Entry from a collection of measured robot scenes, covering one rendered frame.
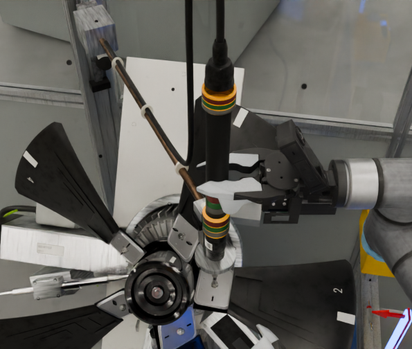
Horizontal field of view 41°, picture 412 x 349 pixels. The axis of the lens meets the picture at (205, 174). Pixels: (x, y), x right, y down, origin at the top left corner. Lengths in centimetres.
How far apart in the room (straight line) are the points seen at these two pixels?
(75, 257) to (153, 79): 42
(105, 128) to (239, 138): 70
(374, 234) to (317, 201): 12
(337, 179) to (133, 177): 57
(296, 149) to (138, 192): 59
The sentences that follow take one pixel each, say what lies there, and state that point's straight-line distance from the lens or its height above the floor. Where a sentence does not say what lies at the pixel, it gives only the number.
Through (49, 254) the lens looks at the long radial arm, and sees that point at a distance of 122.
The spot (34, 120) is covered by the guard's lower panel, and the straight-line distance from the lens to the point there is 188.
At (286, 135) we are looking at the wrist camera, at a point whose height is 158.
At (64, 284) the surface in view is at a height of 110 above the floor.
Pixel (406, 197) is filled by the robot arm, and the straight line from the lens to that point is 83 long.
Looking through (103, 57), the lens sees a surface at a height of 132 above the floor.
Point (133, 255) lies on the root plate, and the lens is 105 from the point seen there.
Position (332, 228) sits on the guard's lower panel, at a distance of 200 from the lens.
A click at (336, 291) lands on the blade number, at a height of 118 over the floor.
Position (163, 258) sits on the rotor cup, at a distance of 99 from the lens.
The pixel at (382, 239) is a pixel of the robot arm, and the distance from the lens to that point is 90.
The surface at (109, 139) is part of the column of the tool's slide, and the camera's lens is 163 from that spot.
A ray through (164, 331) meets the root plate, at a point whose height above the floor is 114.
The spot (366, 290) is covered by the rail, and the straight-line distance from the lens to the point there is 147.
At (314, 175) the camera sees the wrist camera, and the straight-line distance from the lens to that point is 78.
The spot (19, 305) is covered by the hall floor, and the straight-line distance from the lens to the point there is 251.
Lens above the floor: 207
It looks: 47 degrees down
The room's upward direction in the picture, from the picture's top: straight up
